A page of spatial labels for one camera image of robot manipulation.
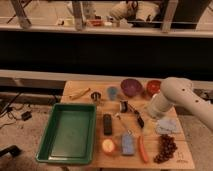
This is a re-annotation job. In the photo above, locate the person in beige clothes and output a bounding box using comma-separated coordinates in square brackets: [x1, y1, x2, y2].
[109, 0, 160, 27]

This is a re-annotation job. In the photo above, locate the blue plastic cup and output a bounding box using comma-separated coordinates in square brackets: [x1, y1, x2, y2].
[107, 86, 118, 100]

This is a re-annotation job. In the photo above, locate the bunch of dark grapes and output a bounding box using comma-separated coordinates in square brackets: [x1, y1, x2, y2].
[154, 134, 177, 164]

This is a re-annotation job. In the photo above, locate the purple bowl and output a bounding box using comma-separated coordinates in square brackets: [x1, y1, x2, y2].
[120, 78, 143, 97]

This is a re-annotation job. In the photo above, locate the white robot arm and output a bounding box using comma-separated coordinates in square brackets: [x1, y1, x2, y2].
[147, 77, 213, 132]

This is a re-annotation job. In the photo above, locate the black handled peeler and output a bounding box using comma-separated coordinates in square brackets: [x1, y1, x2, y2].
[120, 101, 144, 128]

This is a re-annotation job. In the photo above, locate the green plastic tray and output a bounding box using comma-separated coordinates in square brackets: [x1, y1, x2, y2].
[36, 103, 96, 165]

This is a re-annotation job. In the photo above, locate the blue patterned cloth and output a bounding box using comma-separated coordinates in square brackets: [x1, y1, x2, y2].
[156, 117, 180, 134]

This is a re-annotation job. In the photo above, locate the black eraser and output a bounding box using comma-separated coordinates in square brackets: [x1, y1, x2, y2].
[103, 114, 112, 135]

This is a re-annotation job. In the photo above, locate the banana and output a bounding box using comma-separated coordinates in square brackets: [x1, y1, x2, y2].
[69, 88, 90, 100]

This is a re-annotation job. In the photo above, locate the blue sponge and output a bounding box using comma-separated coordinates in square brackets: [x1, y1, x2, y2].
[121, 133, 135, 156]

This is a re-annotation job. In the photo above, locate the peach fruit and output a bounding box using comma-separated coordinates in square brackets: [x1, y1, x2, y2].
[102, 139, 115, 154]

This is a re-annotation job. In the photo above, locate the red bowl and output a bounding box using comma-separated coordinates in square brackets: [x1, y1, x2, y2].
[146, 80, 161, 96]

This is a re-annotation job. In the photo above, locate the metal spoon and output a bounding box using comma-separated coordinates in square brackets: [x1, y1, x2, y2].
[115, 113, 132, 135]

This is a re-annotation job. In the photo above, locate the small metal cup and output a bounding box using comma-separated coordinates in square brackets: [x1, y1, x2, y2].
[91, 92, 101, 103]

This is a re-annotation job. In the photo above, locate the orange carrot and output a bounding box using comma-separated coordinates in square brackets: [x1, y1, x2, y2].
[138, 136, 149, 163]

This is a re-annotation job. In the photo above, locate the black power adapter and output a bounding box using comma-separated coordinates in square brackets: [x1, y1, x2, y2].
[21, 111, 32, 121]

